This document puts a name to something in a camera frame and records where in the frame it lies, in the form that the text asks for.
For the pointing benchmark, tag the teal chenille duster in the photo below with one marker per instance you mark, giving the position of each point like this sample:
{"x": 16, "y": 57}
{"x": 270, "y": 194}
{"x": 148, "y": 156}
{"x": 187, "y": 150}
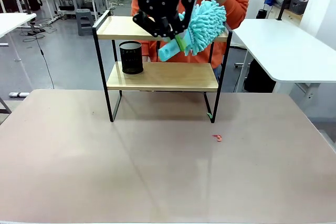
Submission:
{"x": 207, "y": 24}

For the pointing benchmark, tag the black mesh pen holder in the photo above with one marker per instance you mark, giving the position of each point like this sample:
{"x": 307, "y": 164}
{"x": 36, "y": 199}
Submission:
{"x": 131, "y": 58}

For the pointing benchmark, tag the person's left forearm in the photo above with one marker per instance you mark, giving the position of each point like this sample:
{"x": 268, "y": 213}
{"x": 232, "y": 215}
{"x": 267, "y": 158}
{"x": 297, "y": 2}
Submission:
{"x": 236, "y": 3}

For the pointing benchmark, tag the two-tier wood metal shelf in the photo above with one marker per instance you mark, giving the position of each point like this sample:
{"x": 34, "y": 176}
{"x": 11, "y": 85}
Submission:
{"x": 162, "y": 77}

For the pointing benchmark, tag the person in orange hoodie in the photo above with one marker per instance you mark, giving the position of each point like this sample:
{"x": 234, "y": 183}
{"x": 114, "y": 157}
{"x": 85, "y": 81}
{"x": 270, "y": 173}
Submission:
{"x": 151, "y": 51}

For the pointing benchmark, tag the small black container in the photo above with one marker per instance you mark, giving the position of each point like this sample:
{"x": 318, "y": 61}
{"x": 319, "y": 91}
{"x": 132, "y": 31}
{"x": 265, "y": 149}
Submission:
{"x": 261, "y": 14}

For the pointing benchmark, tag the grey step stool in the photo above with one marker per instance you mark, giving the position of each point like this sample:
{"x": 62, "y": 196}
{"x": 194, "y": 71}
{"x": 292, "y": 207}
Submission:
{"x": 84, "y": 22}

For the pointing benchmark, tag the green paper scrap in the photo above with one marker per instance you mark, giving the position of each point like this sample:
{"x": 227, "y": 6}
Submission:
{"x": 209, "y": 115}

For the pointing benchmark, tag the black bulky object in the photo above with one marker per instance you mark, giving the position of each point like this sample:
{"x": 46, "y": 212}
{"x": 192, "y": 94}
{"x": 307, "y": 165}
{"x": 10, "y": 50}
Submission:
{"x": 258, "y": 79}

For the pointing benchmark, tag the large white table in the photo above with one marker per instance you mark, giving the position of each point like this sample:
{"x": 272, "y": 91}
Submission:
{"x": 283, "y": 51}

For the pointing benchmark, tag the grey plastic crate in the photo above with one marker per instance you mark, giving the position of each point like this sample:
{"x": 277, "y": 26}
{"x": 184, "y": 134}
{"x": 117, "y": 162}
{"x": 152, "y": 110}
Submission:
{"x": 298, "y": 5}

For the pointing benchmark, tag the black backpack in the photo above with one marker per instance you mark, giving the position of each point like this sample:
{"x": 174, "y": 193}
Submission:
{"x": 34, "y": 1}

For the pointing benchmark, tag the white rounded desk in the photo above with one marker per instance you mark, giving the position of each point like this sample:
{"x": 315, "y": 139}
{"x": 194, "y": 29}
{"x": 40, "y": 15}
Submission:
{"x": 13, "y": 20}

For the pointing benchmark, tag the white power strip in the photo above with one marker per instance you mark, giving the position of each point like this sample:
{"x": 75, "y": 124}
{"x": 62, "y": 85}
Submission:
{"x": 18, "y": 94}

